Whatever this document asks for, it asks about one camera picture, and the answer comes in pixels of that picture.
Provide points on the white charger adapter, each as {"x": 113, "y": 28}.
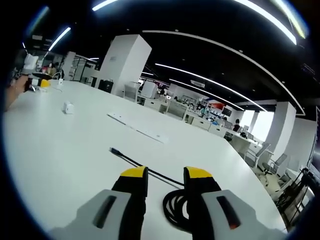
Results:
{"x": 68, "y": 108}

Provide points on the white office desk row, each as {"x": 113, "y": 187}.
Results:
{"x": 246, "y": 143}

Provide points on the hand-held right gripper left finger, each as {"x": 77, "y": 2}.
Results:
{"x": 110, "y": 212}

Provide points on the white drawer cabinets row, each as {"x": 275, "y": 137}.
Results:
{"x": 200, "y": 123}

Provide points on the black office chair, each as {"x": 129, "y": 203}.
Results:
{"x": 105, "y": 85}

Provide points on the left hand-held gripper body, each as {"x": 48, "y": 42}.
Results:
{"x": 31, "y": 62}

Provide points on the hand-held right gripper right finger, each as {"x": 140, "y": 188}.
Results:
{"x": 220, "y": 212}

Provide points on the black stand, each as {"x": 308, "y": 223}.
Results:
{"x": 306, "y": 180}

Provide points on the white mesh chair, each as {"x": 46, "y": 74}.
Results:
{"x": 130, "y": 92}

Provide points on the grey mesh office chair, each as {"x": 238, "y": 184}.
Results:
{"x": 280, "y": 158}
{"x": 261, "y": 150}

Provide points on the person's left hand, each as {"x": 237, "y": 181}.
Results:
{"x": 20, "y": 85}

